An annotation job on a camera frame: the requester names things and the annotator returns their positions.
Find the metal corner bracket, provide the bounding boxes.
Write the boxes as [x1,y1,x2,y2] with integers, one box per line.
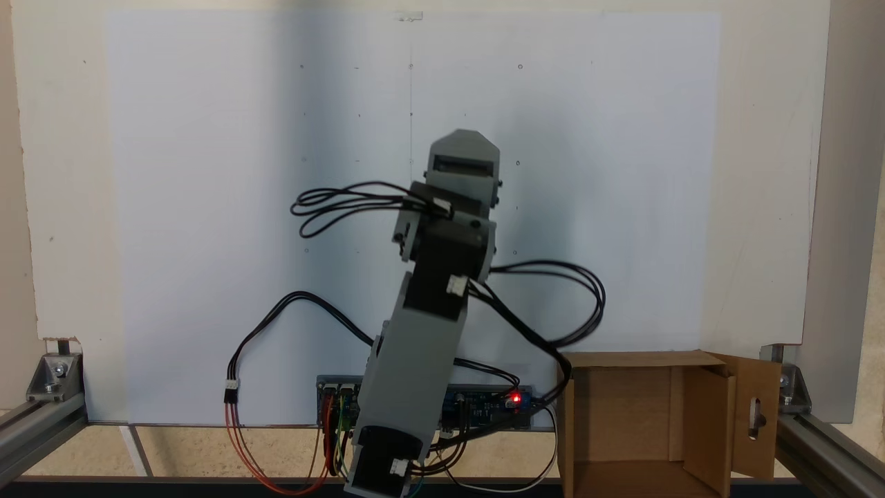
[26,338,84,403]
[761,344,812,414]

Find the red and orange wires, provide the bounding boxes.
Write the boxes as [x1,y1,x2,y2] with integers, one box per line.
[225,401,334,496]

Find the brown cardboard box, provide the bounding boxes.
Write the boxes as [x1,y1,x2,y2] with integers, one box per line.
[557,349,783,498]

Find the looped black gripper cable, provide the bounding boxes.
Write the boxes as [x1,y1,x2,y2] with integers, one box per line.
[290,181,443,239]

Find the black motor cable bundle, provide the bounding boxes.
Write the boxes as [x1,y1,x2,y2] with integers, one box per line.
[429,259,607,457]

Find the aluminium frame rail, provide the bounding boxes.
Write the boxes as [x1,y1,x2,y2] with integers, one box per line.
[774,412,885,498]
[0,396,89,486]

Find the black cable with white connector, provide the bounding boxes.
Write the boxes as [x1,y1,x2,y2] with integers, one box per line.
[224,290,378,405]

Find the large white paper sheet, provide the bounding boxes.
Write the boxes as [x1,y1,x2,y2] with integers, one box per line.
[104,10,723,426]

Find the circuit board with coloured wires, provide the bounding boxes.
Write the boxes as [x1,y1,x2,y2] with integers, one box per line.
[317,376,364,431]

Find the blue circuit board red LED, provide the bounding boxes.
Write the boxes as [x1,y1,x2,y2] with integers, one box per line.
[438,384,534,431]

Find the thin white cable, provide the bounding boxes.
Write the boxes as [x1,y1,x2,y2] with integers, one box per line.
[438,403,558,493]

